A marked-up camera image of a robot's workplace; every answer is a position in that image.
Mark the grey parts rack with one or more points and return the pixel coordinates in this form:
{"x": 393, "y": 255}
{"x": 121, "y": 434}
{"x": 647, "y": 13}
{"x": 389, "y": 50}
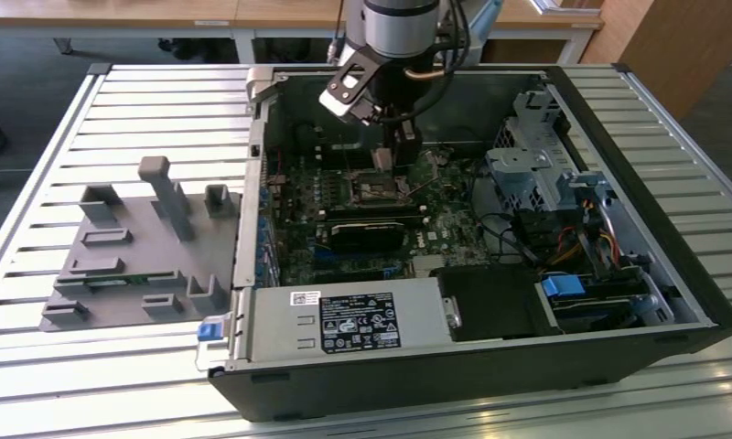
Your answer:
{"x": 139, "y": 256}

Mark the wooden cabinet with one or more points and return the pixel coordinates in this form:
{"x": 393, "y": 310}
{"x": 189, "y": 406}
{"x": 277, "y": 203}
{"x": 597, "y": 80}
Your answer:
{"x": 677, "y": 46}

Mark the silver metal drive cage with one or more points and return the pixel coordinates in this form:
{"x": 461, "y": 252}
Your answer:
{"x": 518, "y": 164}

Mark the wooden desk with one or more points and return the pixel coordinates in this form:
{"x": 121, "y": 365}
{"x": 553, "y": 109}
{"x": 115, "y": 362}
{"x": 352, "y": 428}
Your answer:
{"x": 127, "y": 11}
{"x": 292, "y": 11}

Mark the blue case latch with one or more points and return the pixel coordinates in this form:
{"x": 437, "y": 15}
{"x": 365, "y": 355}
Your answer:
{"x": 210, "y": 330}

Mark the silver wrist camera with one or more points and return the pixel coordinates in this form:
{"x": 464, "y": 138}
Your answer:
{"x": 344, "y": 96}

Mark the silver coin cell battery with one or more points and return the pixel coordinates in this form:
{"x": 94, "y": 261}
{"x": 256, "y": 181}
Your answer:
{"x": 438, "y": 159}

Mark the small silver heatsink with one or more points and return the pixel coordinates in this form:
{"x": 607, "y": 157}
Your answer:
{"x": 429, "y": 264}

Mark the thin metal locking lever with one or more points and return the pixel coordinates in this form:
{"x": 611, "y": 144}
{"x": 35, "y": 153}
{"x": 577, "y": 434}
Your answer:
{"x": 420, "y": 188}

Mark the blue disk carrier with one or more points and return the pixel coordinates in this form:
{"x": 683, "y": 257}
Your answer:
{"x": 561, "y": 287}

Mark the green RAM stick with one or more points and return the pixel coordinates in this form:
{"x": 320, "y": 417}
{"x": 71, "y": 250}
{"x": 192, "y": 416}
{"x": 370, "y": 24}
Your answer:
{"x": 137, "y": 279}

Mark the green motherboard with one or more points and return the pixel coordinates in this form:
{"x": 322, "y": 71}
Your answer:
{"x": 445, "y": 228}

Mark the grey power supply unit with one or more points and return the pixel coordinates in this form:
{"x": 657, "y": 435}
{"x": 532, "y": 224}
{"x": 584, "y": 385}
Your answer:
{"x": 280, "y": 320}

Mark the graphics card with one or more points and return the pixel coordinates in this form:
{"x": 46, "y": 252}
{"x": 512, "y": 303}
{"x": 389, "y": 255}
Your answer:
{"x": 365, "y": 238}

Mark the CPU socket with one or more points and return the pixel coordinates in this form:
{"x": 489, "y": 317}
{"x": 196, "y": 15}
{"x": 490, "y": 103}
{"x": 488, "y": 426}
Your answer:
{"x": 354, "y": 185}

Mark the black PC case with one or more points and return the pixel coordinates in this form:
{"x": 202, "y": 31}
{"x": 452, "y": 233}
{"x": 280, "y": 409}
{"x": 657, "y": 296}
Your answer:
{"x": 402, "y": 388}

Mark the black plastic shroud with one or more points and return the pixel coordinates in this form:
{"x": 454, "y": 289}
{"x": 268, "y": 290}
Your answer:
{"x": 493, "y": 302}

